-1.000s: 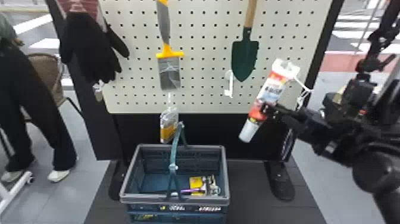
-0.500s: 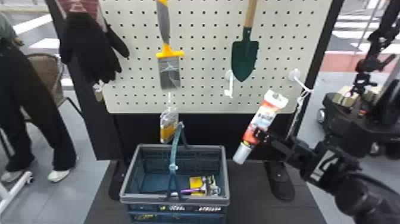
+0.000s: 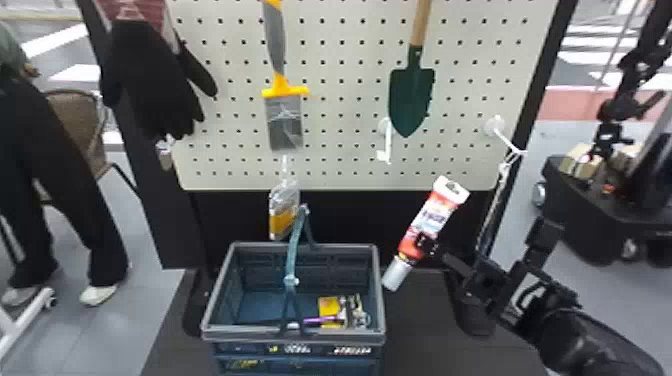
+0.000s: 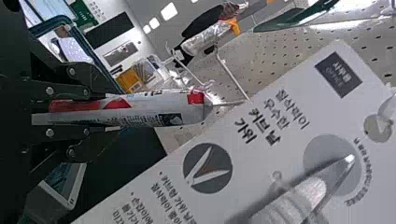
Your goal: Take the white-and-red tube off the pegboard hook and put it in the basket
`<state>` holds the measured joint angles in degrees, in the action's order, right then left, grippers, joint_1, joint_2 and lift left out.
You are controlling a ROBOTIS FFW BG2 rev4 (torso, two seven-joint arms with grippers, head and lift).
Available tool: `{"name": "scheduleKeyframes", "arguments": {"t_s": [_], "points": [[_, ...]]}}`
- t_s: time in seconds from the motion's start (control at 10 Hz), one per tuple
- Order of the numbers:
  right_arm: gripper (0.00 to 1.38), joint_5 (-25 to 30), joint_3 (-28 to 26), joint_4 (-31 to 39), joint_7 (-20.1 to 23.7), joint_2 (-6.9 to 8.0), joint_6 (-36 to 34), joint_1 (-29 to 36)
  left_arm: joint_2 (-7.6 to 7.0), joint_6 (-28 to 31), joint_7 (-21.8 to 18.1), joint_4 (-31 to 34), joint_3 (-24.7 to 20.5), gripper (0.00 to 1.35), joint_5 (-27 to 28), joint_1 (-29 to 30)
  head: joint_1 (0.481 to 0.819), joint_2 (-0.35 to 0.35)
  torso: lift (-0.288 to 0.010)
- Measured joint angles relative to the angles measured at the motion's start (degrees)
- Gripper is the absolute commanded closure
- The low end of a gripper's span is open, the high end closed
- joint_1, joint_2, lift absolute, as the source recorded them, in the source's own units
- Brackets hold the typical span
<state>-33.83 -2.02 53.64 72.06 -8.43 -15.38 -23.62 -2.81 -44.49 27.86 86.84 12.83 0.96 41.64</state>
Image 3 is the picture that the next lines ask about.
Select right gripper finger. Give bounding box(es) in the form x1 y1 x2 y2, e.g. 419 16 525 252
412 229 443 254
426 246 459 274

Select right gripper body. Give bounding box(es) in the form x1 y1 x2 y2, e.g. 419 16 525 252
443 251 526 303

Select white red tube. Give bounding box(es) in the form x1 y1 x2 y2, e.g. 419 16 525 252
380 175 472 293

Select clear yellow packet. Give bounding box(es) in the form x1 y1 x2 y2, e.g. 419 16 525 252
268 154 302 242

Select white pegboard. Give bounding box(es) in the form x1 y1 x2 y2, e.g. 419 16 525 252
74 0 580 338

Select blue basket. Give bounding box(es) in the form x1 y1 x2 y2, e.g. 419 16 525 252
199 203 388 376

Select yellow grey brush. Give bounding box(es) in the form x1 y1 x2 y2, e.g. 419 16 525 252
260 0 311 152

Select black gloves on card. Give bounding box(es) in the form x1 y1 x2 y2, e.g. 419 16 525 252
96 0 220 141

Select brown chair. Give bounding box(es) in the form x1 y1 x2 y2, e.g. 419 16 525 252
32 88 139 206

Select person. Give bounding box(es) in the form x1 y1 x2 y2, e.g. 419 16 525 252
0 20 131 309

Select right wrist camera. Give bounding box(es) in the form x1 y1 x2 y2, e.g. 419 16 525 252
452 289 501 338

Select green trowel wooden handle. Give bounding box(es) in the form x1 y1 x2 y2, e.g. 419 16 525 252
386 0 436 139

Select white wheeled frame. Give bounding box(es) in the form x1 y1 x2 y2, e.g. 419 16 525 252
0 285 57 363

